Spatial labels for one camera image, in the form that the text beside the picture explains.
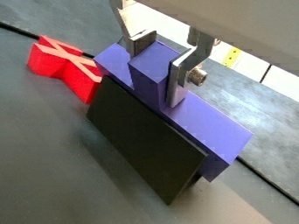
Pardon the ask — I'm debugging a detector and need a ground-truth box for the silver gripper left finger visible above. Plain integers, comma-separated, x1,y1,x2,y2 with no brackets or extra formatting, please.
107,0,156,57

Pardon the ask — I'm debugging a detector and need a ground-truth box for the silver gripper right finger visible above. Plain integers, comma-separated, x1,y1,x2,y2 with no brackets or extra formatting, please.
165,27,214,108

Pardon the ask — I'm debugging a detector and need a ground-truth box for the purple comb-shaped block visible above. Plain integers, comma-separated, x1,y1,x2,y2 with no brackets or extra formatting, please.
93,41,252,181

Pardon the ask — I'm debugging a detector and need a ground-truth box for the black angled fixture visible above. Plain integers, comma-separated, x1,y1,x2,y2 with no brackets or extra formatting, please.
86,77,206,204

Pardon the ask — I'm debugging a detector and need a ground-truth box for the yellow slotted board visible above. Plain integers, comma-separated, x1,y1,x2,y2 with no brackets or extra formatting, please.
122,0,299,101

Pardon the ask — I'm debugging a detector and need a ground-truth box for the red comb-shaped block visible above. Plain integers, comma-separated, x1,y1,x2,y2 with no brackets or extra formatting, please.
26,36,102,104

